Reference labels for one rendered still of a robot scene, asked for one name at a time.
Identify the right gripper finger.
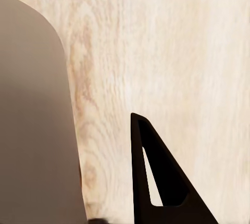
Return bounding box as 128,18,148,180
130,113,219,224

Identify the trash can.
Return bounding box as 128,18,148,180
0,0,88,224

